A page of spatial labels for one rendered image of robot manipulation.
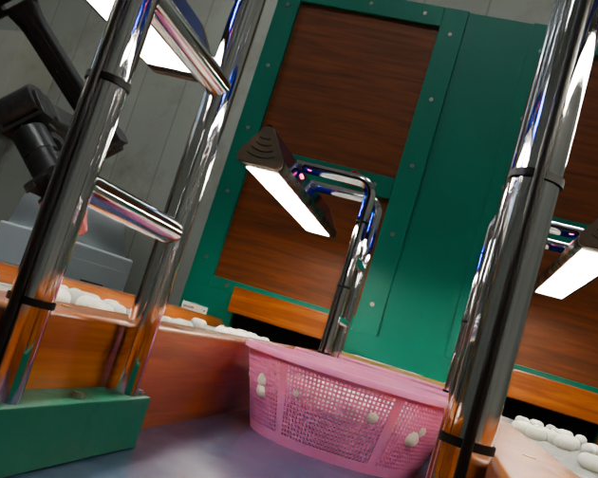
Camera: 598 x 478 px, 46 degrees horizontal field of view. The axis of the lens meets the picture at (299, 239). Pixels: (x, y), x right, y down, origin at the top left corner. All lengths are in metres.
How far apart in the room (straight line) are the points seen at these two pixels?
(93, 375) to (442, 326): 1.43
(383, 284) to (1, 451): 1.55
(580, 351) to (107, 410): 1.54
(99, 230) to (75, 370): 3.91
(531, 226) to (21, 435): 0.29
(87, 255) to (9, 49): 2.19
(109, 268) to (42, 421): 3.97
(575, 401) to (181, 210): 1.42
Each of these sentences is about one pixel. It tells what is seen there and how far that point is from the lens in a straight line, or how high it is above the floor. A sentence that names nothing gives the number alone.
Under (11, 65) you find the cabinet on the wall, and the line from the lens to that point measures 5.82.
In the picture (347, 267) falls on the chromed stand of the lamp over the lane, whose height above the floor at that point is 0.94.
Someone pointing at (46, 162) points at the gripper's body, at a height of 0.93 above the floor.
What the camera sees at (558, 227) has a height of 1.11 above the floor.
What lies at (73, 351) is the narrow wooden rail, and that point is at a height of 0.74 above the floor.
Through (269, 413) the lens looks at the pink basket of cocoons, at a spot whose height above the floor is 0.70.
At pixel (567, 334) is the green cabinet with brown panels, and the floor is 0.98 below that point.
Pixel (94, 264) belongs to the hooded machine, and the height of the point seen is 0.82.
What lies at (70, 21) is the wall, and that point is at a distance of 6.20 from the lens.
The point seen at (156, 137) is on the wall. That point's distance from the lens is 5.06.
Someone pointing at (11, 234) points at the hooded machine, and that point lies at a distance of 4.52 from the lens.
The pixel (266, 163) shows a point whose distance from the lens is 1.17.
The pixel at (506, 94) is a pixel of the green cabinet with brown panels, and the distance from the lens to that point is 2.03.
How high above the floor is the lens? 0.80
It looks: 7 degrees up
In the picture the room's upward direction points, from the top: 17 degrees clockwise
